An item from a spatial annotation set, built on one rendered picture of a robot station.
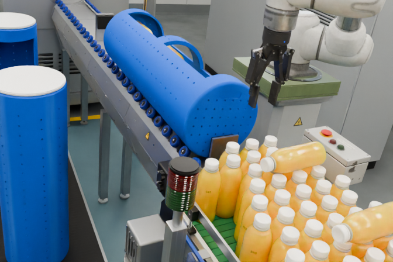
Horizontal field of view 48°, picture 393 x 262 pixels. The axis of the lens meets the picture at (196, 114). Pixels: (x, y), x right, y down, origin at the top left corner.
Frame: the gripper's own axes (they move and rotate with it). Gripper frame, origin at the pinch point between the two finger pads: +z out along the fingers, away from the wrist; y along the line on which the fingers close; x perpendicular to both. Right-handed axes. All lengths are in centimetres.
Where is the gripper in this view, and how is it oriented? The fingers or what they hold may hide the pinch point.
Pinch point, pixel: (263, 96)
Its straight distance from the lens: 129.2
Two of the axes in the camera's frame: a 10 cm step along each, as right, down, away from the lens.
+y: -8.8, 1.2, -4.6
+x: 4.6, 4.5, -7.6
